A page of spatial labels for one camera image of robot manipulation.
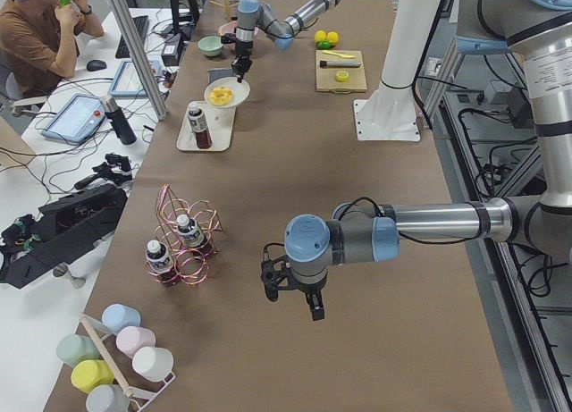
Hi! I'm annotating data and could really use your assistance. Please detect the light blue cup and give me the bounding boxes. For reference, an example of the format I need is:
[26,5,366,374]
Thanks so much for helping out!
[102,303,141,334]

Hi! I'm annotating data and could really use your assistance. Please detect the half lemon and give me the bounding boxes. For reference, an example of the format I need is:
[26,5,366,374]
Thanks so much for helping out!
[335,70,349,82]

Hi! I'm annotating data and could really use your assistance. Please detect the white cup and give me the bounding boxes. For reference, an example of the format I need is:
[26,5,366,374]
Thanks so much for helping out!
[131,346,174,383]

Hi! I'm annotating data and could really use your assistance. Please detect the green lime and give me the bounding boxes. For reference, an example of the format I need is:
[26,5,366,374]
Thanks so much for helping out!
[316,40,332,50]

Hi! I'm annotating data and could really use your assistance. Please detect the yellow plastic knife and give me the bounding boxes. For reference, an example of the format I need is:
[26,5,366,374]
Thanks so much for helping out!
[321,50,356,59]

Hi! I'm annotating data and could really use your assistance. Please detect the yellow cup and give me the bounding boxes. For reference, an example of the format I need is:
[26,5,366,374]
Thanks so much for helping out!
[71,359,114,394]

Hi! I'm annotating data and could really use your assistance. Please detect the bamboo cutting board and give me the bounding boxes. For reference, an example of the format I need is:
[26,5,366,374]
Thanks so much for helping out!
[315,50,367,93]

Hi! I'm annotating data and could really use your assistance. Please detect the seated man brown shirt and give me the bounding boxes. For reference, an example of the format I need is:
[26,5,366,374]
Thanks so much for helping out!
[1,0,105,97]

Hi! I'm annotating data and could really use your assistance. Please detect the blue teach pendant upper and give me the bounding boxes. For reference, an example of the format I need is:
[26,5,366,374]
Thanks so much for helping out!
[41,94,105,144]

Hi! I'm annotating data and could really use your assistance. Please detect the black thermos bottle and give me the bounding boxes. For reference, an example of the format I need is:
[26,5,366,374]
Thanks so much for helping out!
[99,95,137,145]

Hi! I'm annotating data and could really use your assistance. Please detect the white wooden cup rack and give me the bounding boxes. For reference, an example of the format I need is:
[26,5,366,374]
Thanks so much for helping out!
[79,314,176,411]

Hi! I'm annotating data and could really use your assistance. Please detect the copper wire bottle rack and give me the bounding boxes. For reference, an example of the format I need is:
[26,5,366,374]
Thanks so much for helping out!
[154,184,223,288]

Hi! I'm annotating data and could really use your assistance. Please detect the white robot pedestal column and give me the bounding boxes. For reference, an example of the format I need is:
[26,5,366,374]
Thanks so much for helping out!
[354,0,443,141]

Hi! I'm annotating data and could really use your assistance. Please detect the dark bottle in rack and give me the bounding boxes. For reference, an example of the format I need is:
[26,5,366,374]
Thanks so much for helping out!
[146,240,179,287]

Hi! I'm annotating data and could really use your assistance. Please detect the mint green cup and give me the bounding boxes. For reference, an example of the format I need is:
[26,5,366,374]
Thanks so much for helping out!
[56,334,100,368]

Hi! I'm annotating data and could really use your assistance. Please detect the grey cup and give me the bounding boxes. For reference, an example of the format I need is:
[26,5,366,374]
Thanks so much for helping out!
[86,384,130,412]

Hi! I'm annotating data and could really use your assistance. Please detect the silver black-tipped knife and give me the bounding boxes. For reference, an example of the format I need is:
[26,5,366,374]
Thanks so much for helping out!
[318,60,362,69]

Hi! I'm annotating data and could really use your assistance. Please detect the black computer mouse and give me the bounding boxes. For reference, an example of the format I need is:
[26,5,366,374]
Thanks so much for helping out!
[86,59,107,72]

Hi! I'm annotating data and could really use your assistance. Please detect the black keyboard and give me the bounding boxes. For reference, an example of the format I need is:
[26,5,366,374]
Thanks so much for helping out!
[114,14,150,59]

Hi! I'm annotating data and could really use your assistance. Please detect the pink cup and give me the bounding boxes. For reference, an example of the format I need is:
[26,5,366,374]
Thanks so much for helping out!
[115,326,156,358]

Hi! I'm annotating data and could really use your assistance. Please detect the aluminium frame post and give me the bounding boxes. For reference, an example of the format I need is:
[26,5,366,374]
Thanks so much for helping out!
[108,0,168,121]

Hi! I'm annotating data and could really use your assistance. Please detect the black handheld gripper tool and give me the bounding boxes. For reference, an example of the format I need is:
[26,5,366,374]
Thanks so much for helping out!
[74,153,133,190]

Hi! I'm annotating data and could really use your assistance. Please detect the whole yellow lemon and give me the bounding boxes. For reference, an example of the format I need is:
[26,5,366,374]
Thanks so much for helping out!
[314,29,340,47]

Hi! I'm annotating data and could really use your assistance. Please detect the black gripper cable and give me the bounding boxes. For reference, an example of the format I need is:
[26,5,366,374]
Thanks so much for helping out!
[262,196,475,264]

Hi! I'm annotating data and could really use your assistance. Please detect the mint green bowl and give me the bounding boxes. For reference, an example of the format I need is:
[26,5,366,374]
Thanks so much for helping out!
[198,36,223,57]

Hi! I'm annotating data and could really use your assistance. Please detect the pink bowl with ice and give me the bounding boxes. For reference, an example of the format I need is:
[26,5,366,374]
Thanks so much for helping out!
[218,21,238,36]

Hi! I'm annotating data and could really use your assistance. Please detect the beige round plate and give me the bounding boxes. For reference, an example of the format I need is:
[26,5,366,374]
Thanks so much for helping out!
[204,77,250,108]

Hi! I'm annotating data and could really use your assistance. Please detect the black device case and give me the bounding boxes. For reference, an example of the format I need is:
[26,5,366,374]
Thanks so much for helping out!
[1,184,127,289]

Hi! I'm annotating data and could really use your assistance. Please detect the glazed yellow donut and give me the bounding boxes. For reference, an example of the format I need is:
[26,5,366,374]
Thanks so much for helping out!
[208,86,233,106]

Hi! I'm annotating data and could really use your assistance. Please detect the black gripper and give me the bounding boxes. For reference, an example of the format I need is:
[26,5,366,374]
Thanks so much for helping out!
[260,242,327,322]
[221,31,255,83]

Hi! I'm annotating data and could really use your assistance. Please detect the wooden mug tree stand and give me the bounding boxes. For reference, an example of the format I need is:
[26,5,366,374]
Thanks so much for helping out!
[208,0,238,22]

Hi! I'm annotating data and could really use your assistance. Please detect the folded grey cloth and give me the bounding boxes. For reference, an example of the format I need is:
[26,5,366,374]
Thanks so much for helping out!
[207,68,234,84]

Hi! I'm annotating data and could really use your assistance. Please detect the brown sauce bottle on tray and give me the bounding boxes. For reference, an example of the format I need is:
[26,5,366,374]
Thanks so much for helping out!
[188,101,212,149]

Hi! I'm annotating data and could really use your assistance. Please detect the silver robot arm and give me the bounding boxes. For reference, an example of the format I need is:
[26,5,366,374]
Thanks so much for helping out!
[221,0,341,83]
[261,0,571,320]

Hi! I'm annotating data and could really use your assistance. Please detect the white rectangular tray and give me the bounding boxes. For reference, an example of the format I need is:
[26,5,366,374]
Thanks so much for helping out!
[176,101,236,152]

